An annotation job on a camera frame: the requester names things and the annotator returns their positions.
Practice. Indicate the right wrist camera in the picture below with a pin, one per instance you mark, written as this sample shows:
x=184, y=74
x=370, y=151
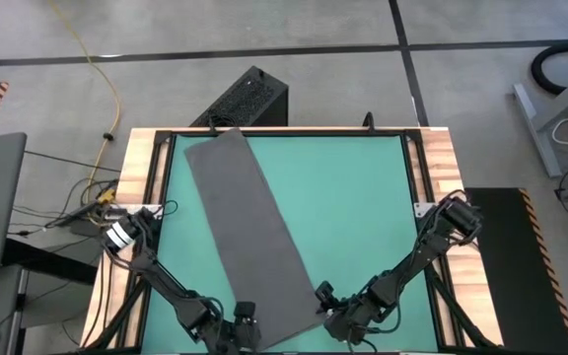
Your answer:
x=325, y=293

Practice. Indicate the teal table mat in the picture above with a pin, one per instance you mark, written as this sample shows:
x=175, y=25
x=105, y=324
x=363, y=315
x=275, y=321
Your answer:
x=353, y=207

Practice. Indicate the wooden desk with grey legs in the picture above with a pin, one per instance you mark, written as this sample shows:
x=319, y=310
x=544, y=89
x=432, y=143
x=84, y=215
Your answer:
x=535, y=125

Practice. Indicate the black mesh computer tower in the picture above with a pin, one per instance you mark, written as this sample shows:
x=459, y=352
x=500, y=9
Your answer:
x=249, y=98

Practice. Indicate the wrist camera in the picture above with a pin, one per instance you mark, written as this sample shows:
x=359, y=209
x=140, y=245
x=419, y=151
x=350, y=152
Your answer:
x=325, y=293
x=244, y=310

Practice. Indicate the black aluminium table frame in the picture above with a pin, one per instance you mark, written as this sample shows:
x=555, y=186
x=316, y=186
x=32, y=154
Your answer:
x=162, y=138

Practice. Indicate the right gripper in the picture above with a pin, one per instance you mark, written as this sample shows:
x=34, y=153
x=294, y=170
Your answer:
x=358, y=320

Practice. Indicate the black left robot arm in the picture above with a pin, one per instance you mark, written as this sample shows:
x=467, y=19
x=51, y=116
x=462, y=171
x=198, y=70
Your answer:
x=161, y=278

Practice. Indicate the grey towel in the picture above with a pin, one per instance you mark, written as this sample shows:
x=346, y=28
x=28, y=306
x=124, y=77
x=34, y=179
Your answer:
x=244, y=222

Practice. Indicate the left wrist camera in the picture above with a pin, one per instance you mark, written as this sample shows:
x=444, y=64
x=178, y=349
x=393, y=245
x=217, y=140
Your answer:
x=244, y=310

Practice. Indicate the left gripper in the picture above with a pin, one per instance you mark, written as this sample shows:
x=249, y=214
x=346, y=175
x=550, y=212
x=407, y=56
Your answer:
x=217, y=328

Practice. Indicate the large black striped-edge floor mat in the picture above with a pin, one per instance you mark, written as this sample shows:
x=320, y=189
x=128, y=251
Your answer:
x=511, y=276

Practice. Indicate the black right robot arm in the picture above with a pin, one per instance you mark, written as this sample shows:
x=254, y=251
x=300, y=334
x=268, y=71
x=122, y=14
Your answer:
x=412, y=261

